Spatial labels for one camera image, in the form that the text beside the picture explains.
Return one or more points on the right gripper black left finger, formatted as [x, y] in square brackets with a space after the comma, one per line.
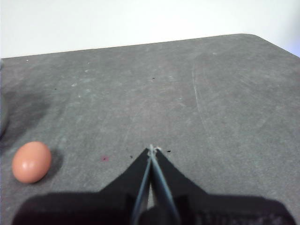
[93, 208]

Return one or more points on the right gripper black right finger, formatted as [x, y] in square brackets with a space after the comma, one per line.
[211, 211]

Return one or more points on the sage green electric pot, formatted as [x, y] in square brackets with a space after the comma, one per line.
[2, 117]

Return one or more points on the brown egg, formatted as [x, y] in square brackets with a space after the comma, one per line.
[31, 162]

